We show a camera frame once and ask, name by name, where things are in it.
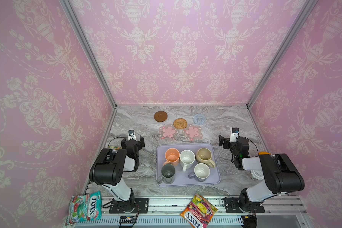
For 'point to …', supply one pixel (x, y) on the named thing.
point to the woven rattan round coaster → (180, 123)
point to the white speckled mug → (187, 158)
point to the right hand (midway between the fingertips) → (227, 134)
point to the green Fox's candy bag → (84, 207)
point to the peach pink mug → (172, 156)
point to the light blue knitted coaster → (199, 118)
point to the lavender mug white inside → (201, 172)
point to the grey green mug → (167, 174)
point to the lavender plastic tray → (181, 178)
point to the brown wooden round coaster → (160, 116)
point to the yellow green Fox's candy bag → (115, 147)
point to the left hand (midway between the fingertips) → (133, 137)
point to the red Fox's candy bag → (199, 212)
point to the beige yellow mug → (203, 155)
